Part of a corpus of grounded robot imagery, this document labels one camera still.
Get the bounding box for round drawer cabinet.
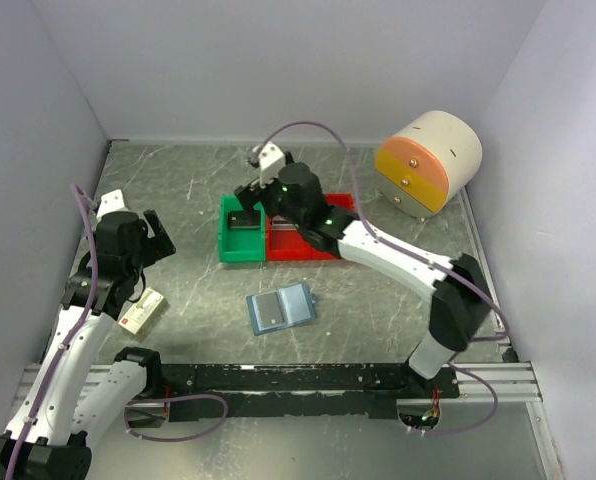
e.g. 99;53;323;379
375;110;483;219

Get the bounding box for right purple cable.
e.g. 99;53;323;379
250;120;510;346

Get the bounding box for black card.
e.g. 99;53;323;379
227;210;261;230

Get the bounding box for purple cable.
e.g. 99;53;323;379
250;120;510;346
2;183;102;480

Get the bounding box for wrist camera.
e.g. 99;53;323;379
96;189;128;221
252;142;286;188

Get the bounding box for grey card in holder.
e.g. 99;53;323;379
254;292;286;332

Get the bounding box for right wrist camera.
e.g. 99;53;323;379
252;142;286;188

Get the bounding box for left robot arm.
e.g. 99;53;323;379
0;208;176;479

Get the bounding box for red plastic bin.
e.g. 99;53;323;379
265;216;312;262
311;193;355;261

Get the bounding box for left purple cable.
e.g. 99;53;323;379
2;183;102;480

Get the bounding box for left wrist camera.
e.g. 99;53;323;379
96;189;128;221

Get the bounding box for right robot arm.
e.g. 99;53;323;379
234;163;492;398

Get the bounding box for green plastic bin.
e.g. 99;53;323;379
218;195;266;263

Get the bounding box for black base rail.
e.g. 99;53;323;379
132;363;459;422

